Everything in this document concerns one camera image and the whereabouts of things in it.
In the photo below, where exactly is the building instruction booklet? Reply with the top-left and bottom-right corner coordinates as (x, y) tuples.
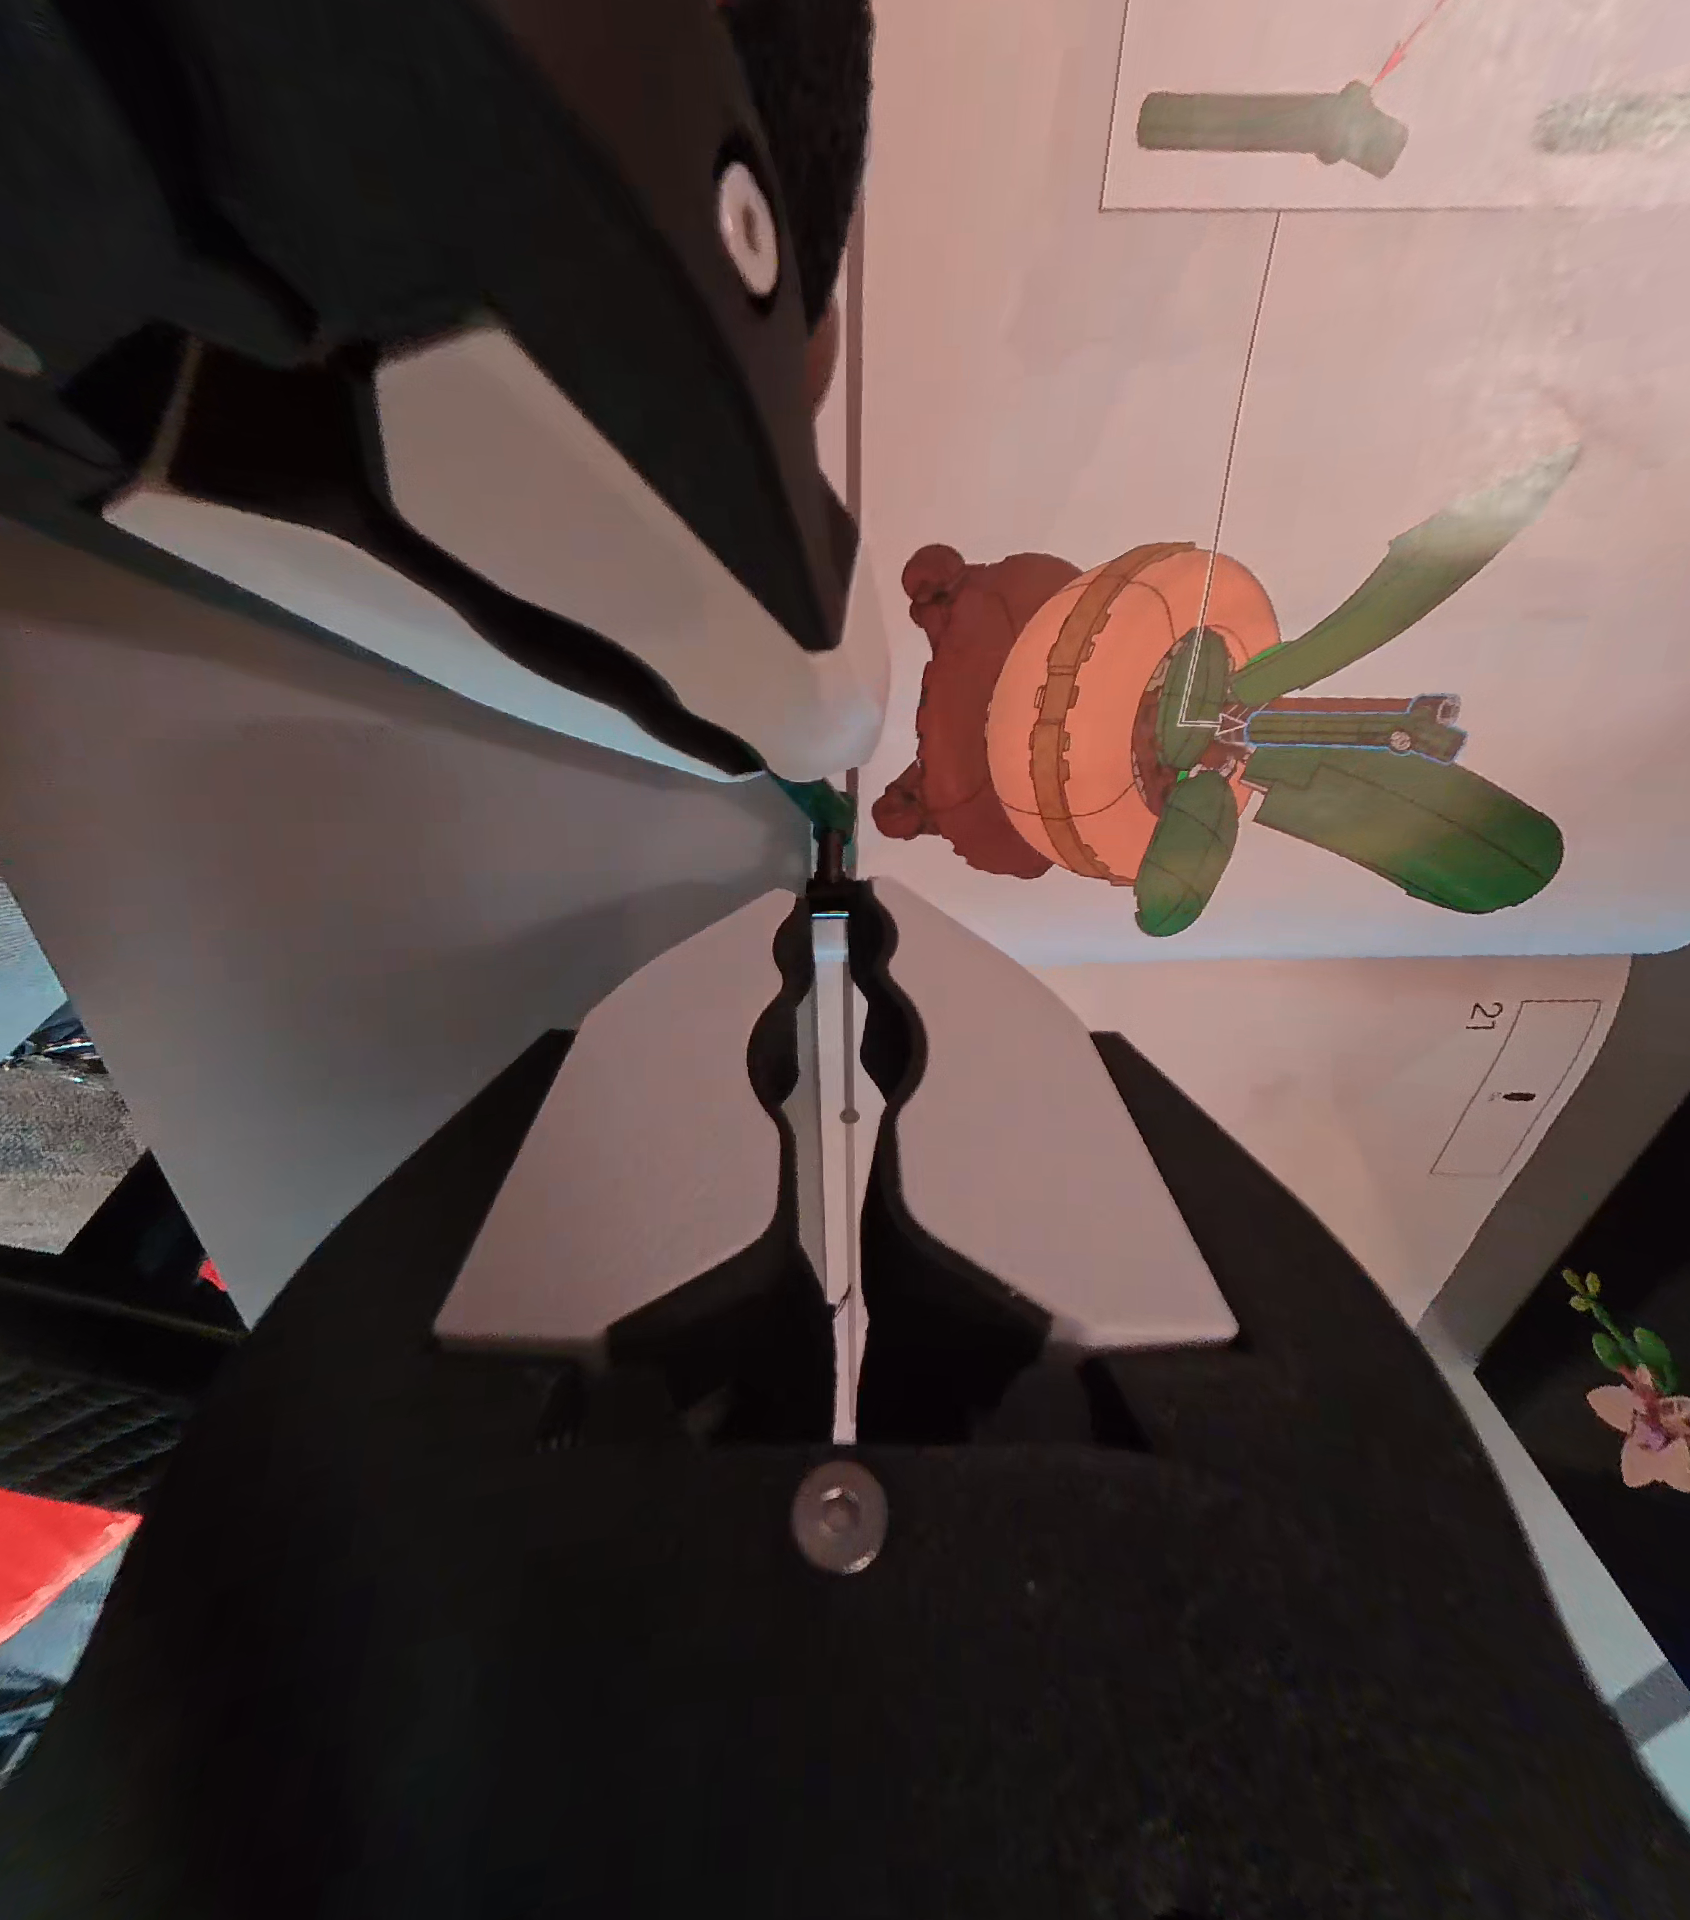
(846, 0), (1690, 1329)

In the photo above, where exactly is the green toy stem piece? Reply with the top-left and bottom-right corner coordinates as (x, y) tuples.
(771, 765), (863, 842)

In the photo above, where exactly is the black orchid print box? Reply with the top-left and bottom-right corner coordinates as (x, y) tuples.
(1474, 959), (1690, 1803)

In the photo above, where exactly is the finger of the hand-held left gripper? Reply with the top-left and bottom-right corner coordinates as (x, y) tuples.
(103, 312), (892, 783)
(0, 462), (821, 1332)

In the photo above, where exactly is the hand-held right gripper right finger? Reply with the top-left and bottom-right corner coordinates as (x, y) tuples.
(851, 876), (1243, 1367)

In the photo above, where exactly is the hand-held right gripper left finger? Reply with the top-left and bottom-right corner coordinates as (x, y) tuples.
(429, 893), (836, 1368)

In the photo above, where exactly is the black mesh office chair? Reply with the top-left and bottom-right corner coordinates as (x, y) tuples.
(0, 1154), (246, 1515)

